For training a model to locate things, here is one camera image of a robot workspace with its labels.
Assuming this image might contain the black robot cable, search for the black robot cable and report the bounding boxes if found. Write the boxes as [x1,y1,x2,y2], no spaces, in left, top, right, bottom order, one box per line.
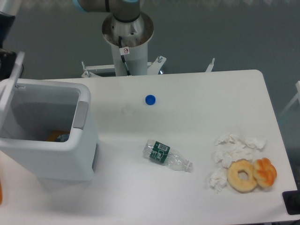
[118,36,131,76]

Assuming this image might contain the crumpled white tissue upper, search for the crumpled white tissue upper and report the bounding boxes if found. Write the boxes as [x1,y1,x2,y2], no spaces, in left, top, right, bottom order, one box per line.
[212,132,267,168]

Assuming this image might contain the black device table corner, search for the black device table corner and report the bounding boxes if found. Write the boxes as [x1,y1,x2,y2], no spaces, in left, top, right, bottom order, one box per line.
[282,190,300,215]

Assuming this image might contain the white trash can body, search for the white trash can body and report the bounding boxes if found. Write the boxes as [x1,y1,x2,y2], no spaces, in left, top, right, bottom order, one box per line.
[0,79,98,180]

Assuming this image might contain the white frame right edge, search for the white frame right edge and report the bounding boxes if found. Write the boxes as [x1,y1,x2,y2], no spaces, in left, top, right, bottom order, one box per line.
[279,81,300,118]

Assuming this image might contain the plain ring donut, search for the plain ring donut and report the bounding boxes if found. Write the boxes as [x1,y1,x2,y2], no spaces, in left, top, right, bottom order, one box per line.
[226,160,257,193]

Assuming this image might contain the orange glazed bread roll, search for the orange glazed bread roll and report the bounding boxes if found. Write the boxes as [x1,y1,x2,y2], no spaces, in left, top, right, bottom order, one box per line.
[253,157,277,188]

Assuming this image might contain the blue bottle cap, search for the blue bottle cap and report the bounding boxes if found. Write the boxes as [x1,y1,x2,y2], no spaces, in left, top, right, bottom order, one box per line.
[145,95,156,105]

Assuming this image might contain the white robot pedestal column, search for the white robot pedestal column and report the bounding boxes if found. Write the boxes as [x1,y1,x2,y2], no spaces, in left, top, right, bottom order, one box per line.
[102,12,154,76]

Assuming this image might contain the white trash can lid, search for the white trash can lid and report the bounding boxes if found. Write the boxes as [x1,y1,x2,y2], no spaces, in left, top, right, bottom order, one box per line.
[0,52,25,127]

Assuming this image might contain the orange object left edge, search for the orange object left edge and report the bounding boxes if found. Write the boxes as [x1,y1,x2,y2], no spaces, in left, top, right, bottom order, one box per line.
[0,180,3,205]

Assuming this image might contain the crushed clear plastic bottle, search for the crushed clear plastic bottle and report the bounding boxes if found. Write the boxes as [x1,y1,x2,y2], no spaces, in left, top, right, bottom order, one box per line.
[142,139,194,173]

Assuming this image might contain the trash inside can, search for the trash inside can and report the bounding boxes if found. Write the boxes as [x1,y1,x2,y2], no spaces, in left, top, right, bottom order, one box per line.
[46,131,69,143]

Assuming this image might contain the white metal base frame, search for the white metal base frame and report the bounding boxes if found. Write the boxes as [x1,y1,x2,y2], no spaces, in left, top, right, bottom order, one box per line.
[81,55,216,78]

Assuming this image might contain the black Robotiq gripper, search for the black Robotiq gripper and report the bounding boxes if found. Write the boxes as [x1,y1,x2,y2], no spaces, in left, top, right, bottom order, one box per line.
[0,12,17,81]

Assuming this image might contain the crumpled white tissue lower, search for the crumpled white tissue lower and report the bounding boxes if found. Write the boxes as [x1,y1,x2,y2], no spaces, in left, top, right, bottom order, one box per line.
[209,168,227,194]

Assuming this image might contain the crumpled white tissue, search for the crumpled white tissue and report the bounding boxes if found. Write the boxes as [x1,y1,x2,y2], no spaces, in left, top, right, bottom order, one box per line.
[212,132,267,168]
[209,168,227,194]

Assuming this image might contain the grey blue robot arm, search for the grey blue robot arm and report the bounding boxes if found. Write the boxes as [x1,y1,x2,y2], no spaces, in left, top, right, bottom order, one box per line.
[0,0,140,80]

